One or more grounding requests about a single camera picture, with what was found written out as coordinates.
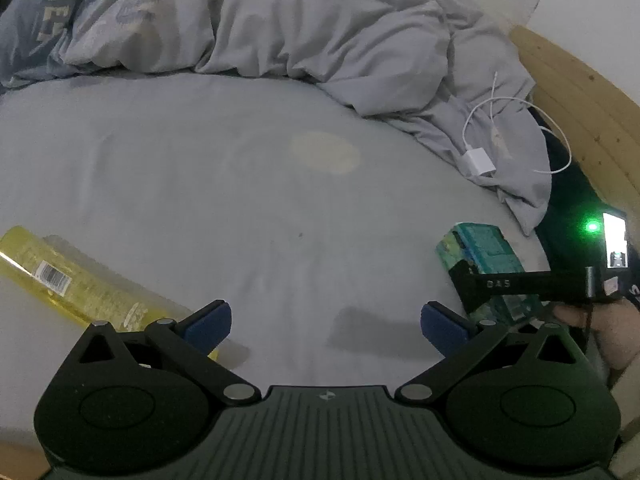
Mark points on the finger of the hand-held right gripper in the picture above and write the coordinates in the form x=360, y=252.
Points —
x=520, y=285

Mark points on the yellow plastic bottle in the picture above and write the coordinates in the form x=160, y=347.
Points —
x=75, y=280

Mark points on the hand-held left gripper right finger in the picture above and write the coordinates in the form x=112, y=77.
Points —
x=442, y=330

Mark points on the light blue bed sheet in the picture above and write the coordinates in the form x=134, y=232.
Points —
x=175, y=185

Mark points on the teal printed box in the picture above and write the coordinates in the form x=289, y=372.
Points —
x=484, y=246

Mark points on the person's right hand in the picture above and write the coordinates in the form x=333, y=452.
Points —
x=617, y=332

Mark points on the grey printed duvet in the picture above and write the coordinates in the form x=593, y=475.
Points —
x=325, y=25

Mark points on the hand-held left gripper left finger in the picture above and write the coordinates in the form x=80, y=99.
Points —
x=210, y=327

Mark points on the wooden bed frame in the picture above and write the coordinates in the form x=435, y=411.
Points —
x=590, y=110

